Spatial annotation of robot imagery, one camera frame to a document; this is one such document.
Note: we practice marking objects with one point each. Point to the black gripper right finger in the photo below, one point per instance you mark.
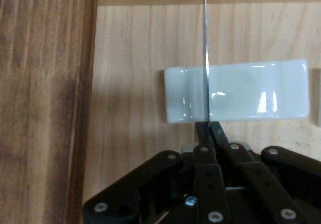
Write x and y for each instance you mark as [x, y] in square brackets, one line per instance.
[276, 183]

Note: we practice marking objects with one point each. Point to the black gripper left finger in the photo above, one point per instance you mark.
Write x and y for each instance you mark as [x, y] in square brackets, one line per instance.
[150, 188]

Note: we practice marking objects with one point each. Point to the silver table knife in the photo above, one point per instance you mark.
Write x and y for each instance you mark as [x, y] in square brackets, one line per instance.
[206, 58]

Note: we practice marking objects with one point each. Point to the white ceramic cutlery rest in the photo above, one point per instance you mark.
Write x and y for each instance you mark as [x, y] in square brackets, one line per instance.
[250, 91]

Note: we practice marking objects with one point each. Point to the dark wooden drawer cabinet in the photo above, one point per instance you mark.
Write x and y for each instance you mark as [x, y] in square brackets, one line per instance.
[42, 96]

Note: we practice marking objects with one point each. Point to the light wooden drawer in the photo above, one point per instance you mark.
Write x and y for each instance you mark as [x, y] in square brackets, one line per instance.
[130, 45]

